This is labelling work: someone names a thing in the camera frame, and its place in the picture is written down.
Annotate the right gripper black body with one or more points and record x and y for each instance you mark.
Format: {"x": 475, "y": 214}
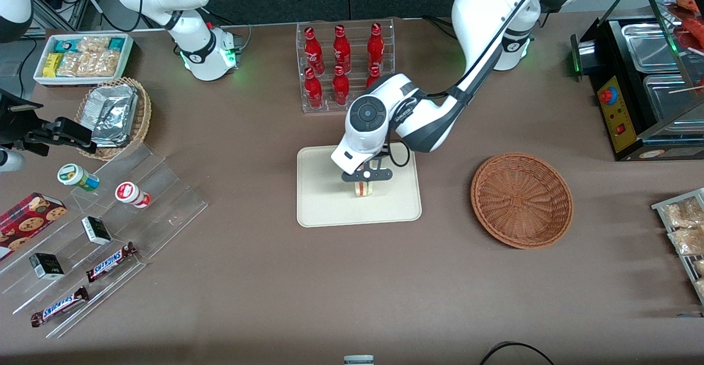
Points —
{"x": 16, "y": 127}

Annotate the triangular sandwich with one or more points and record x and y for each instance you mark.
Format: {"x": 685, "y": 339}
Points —
{"x": 363, "y": 189}

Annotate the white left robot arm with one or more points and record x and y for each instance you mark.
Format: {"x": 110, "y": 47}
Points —
{"x": 484, "y": 13}

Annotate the cream plastic tray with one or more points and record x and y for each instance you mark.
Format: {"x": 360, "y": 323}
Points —
{"x": 319, "y": 200}

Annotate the light wicker basket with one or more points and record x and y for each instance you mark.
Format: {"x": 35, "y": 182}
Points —
{"x": 142, "y": 117}

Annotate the brown wicker basket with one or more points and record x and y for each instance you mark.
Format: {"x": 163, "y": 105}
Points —
{"x": 522, "y": 200}

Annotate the silver foil packet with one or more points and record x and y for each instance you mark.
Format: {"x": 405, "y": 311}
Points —
{"x": 110, "y": 92}
{"x": 113, "y": 123}

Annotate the green lid snack cup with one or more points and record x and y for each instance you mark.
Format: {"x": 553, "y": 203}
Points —
{"x": 77, "y": 177}

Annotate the white rectangular snack bin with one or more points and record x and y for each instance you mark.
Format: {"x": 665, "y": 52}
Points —
{"x": 39, "y": 79}

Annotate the yellow snack packet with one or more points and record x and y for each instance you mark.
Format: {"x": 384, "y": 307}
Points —
{"x": 52, "y": 65}

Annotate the clear cracker bag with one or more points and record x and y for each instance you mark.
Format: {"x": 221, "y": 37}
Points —
{"x": 100, "y": 64}
{"x": 69, "y": 65}
{"x": 93, "y": 44}

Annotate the clear acrylic bottle rack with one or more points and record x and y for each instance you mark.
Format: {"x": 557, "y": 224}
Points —
{"x": 356, "y": 106}

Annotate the red lid snack cup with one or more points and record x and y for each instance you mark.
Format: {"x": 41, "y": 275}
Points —
{"x": 131, "y": 194}

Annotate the teal snack packet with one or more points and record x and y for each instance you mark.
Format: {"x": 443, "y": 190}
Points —
{"x": 64, "y": 45}
{"x": 116, "y": 44}

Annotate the red cookie box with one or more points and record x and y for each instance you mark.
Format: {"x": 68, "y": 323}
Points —
{"x": 27, "y": 222}

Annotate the red cola bottle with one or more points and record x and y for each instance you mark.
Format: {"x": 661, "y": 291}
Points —
{"x": 375, "y": 46}
{"x": 341, "y": 49}
{"x": 373, "y": 76}
{"x": 313, "y": 91}
{"x": 313, "y": 51}
{"x": 341, "y": 89}

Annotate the small black carton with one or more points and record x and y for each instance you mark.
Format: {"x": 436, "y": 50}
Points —
{"x": 96, "y": 231}
{"x": 47, "y": 266}

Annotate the short clear acrylic step stand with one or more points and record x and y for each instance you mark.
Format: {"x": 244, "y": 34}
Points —
{"x": 165, "y": 205}

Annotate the Snickers bar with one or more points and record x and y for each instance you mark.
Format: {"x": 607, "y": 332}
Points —
{"x": 111, "y": 262}
{"x": 59, "y": 307}

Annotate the long clear acrylic step stand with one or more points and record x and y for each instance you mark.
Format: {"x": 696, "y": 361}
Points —
{"x": 71, "y": 293}

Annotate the small grey device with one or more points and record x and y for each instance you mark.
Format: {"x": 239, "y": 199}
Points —
{"x": 358, "y": 360}

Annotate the black food warmer machine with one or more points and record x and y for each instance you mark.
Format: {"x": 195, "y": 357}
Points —
{"x": 616, "y": 128}

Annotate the steel warmer pan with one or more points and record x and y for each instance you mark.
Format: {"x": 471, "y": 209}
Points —
{"x": 649, "y": 46}
{"x": 674, "y": 104}

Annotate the clear bag of snacks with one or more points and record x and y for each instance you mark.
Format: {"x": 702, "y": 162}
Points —
{"x": 685, "y": 213}
{"x": 687, "y": 241}
{"x": 700, "y": 288}
{"x": 699, "y": 267}

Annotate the red grilled sausage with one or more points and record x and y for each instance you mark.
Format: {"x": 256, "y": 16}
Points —
{"x": 690, "y": 24}

